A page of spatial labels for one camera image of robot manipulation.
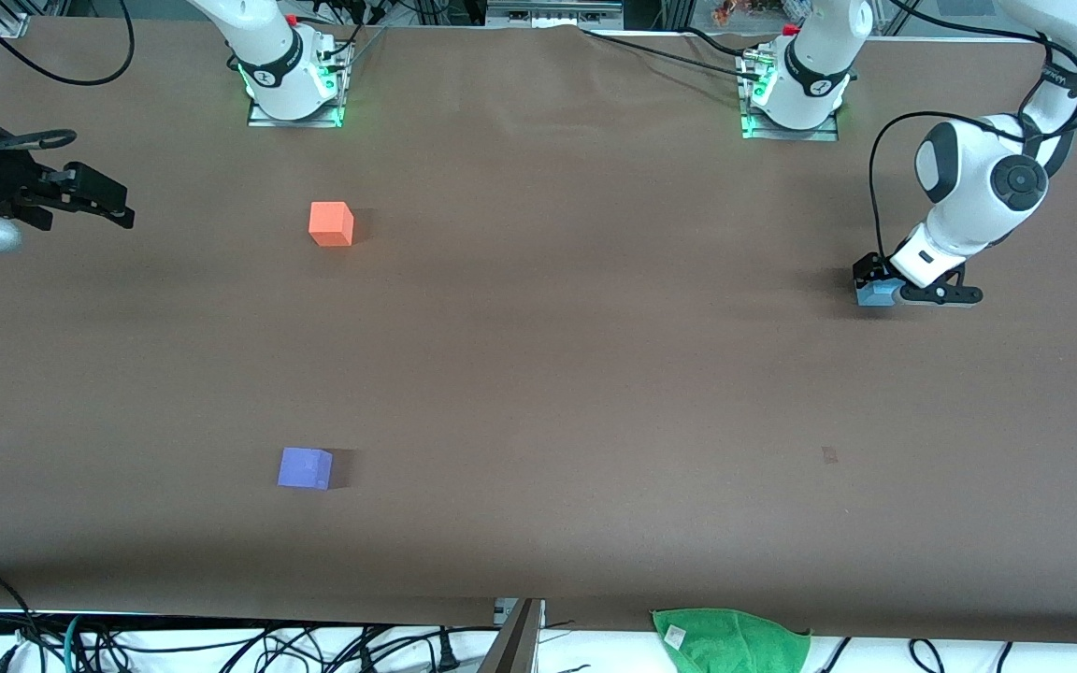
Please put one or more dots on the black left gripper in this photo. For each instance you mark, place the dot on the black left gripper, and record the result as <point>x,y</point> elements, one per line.
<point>868,272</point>

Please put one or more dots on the blue foam block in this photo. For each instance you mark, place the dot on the blue foam block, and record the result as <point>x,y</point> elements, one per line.
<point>875,294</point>

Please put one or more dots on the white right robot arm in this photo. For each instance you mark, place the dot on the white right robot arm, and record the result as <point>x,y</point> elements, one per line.
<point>267,56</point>

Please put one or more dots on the orange foam block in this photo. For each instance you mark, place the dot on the orange foam block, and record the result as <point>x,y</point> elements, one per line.
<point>330,224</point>

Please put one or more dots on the purple foam block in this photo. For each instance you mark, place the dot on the purple foam block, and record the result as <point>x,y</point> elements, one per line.
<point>304,467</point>

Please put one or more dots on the orange colourful clutter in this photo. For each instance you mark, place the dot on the orange colourful clutter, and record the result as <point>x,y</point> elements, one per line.
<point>730,11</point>

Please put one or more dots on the brown table cover sheet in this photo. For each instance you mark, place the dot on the brown table cover sheet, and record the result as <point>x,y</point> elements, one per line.
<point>538,421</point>

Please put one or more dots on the green cloth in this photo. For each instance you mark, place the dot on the green cloth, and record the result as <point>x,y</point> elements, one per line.
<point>730,640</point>

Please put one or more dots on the grey equipment box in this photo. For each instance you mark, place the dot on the grey equipment box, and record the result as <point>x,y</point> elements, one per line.
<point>552,13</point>

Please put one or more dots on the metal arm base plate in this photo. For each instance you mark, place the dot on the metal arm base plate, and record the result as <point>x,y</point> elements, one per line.
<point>263,120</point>
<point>828,133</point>

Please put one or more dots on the aluminium frame profile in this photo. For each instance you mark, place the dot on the aluminium frame profile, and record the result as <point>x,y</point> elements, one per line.
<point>10,21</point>

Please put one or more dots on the aluminium frame post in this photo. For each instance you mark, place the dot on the aluminium frame post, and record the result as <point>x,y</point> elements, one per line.
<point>515,645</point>

